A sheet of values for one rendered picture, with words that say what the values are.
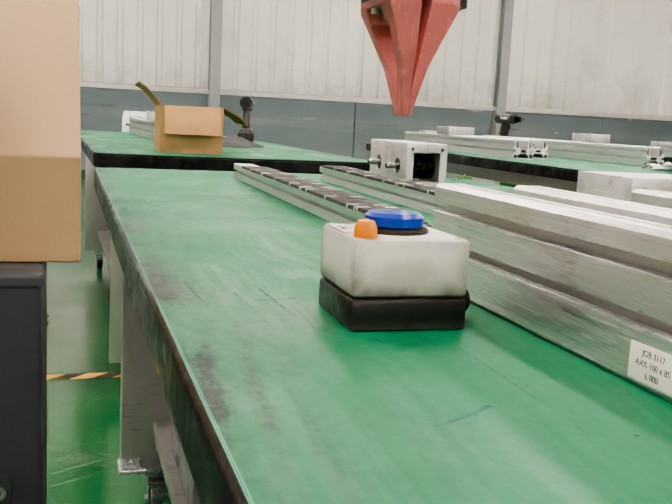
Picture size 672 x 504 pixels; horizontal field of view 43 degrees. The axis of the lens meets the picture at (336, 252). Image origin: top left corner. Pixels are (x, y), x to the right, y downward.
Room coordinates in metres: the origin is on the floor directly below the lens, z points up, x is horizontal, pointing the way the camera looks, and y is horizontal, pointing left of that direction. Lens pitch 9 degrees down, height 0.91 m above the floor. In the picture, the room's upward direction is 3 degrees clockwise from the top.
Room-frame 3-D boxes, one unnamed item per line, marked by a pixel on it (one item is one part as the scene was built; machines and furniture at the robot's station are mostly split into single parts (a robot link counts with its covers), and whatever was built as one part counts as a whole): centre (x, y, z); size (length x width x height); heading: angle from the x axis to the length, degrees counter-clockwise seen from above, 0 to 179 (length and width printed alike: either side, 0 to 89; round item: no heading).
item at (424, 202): (1.44, -0.11, 0.79); 0.96 x 0.04 x 0.03; 17
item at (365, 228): (0.54, -0.02, 0.85); 0.02 x 0.02 x 0.01
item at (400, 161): (1.76, -0.14, 0.83); 0.11 x 0.10 x 0.10; 110
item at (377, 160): (1.88, -0.11, 0.83); 0.11 x 0.10 x 0.10; 108
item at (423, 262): (0.58, -0.05, 0.81); 0.10 x 0.08 x 0.06; 107
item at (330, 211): (1.38, 0.07, 0.79); 0.96 x 0.04 x 0.03; 17
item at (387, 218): (0.58, -0.04, 0.84); 0.04 x 0.04 x 0.02
